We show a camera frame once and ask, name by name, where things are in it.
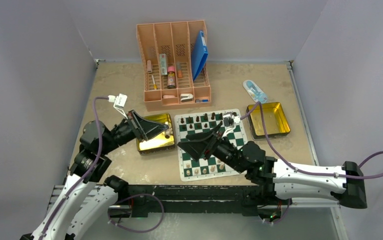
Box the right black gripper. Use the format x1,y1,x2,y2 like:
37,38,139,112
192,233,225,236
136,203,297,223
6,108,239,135
177,124,246,174

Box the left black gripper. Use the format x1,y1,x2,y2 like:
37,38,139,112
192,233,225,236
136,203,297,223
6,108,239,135
100,109,168,154

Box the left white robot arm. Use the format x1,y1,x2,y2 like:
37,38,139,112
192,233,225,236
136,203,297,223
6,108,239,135
21,110,169,240

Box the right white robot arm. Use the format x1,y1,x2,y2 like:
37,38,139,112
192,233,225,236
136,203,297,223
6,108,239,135
177,125,368,209

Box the green white chess board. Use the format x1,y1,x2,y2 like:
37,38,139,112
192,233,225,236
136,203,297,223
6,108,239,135
173,107,257,182

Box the pile of light chess pieces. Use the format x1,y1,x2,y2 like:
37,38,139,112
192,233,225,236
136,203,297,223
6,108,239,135
163,121,173,139

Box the left gold tin tray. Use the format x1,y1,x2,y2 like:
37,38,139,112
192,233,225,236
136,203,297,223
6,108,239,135
136,113,175,155

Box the gold tin tray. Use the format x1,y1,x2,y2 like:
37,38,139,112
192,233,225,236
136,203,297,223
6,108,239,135
247,102,291,140
136,113,175,155

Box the white stapler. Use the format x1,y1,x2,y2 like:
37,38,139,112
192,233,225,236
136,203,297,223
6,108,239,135
180,93,194,103

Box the brown bottle pink cap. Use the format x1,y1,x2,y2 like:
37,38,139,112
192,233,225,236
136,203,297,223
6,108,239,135
167,65,176,89

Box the blue white packaged item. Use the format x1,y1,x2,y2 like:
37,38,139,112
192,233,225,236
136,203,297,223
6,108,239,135
242,79,268,104

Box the right gold tin tray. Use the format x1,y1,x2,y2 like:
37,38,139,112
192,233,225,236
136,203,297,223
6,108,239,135
247,102,291,140

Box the white green box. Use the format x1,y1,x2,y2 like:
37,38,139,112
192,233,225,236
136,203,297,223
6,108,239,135
159,53,168,76

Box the pink desk organizer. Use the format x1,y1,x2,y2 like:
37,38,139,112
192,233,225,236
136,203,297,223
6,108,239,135
136,20,212,111

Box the blue folder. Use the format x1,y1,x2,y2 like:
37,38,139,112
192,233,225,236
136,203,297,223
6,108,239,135
190,30,209,81

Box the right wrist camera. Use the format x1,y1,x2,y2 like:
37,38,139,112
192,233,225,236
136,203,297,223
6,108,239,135
222,112,242,137

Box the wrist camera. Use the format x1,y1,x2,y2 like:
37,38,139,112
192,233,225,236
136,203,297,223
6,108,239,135
222,112,242,137
108,93,128,118

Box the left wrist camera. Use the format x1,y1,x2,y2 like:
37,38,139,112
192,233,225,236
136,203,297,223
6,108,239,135
108,93,128,118

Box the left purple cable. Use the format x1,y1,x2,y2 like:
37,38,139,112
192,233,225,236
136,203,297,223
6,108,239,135
40,96,113,240

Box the purple cable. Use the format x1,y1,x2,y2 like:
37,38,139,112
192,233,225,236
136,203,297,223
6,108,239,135
40,96,113,240
239,100,383,181

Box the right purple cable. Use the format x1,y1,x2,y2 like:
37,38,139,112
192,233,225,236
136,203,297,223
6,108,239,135
239,100,383,181

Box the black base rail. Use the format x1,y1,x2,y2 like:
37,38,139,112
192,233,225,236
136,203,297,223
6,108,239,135
116,184,292,218

